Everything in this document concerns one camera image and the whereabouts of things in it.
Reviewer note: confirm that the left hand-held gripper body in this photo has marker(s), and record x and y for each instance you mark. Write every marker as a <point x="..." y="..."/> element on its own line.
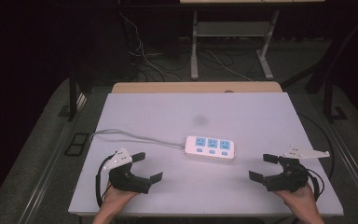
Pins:
<point x="127" y="180"/>

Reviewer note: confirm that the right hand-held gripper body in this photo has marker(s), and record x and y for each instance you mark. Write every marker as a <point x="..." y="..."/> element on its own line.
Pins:
<point x="289" y="180"/>

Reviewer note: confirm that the white power strip blue sockets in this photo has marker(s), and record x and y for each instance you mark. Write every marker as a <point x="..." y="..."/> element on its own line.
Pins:
<point x="209" y="152"/>

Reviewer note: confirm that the person's left hand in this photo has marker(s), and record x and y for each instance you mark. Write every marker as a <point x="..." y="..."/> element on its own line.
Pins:
<point x="116" y="196"/>

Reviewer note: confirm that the person's right hand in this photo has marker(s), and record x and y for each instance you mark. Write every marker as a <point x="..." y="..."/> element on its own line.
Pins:
<point x="301" y="199"/>

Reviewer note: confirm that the black stand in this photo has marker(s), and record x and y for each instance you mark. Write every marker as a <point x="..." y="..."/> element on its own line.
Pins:
<point x="74" y="93"/>
<point x="331" y="99"/>

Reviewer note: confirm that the black rectangular floor frame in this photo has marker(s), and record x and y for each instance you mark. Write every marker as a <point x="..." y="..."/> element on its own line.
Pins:
<point x="77" y="143"/>

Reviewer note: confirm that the aluminium rail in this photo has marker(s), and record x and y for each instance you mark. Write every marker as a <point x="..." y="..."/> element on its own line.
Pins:
<point x="48" y="174"/>
<point x="352" y="165"/>

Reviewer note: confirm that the grey metal desk frame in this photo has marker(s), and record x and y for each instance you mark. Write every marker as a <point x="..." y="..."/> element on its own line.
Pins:
<point x="233" y="29"/>

